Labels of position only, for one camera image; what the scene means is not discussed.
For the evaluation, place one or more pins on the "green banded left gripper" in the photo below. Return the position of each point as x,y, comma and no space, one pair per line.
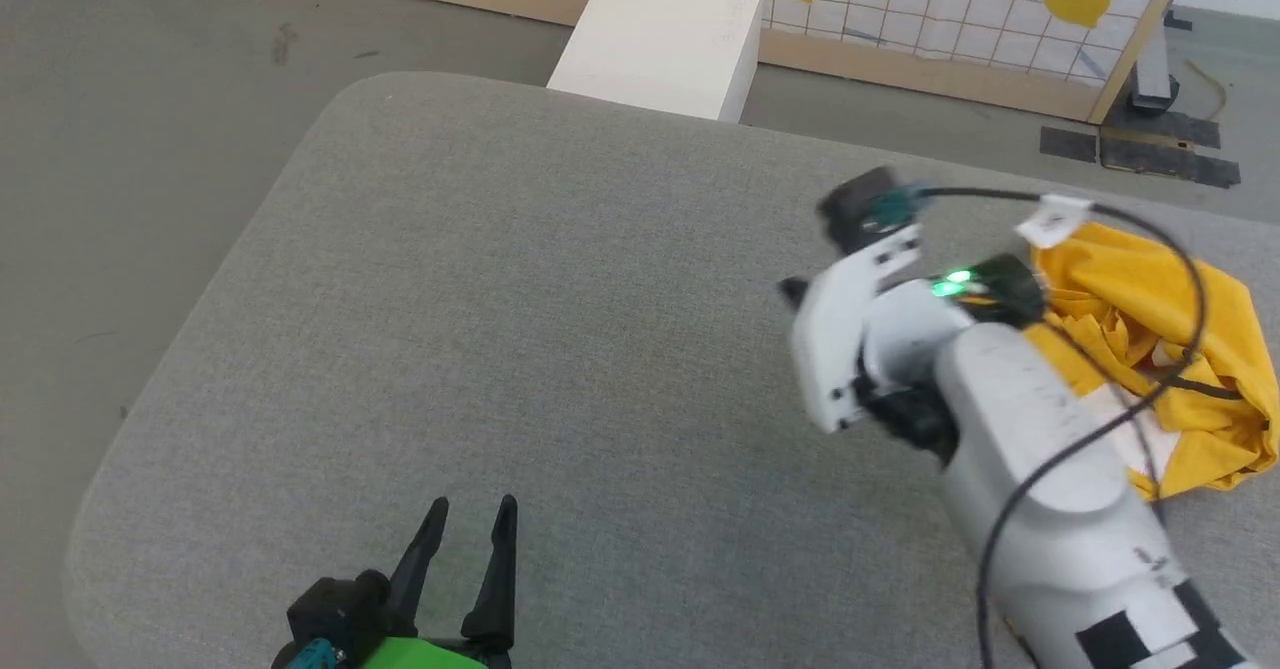
420,654

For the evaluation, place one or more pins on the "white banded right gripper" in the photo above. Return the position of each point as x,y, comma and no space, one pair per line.
835,339

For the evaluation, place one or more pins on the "yellow cat face shirt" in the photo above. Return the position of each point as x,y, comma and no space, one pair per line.
1150,289

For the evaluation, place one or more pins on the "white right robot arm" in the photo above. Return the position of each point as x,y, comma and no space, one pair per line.
1030,429

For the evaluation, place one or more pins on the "small black floor tape patch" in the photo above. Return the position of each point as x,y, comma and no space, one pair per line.
1068,144

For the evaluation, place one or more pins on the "lemon print grid panel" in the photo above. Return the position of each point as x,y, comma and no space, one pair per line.
920,9

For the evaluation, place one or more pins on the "white rectangular box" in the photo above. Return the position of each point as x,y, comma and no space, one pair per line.
665,34

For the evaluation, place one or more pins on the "large black floor tape patch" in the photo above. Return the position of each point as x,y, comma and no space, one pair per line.
1170,154

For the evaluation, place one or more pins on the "grey metal panel stand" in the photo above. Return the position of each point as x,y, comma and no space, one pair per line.
1152,74

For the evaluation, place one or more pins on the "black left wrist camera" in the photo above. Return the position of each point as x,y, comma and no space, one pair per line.
335,604

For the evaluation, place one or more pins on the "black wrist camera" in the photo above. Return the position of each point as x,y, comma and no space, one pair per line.
855,207
335,604

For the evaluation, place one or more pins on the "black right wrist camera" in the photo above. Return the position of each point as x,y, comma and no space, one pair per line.
855,207

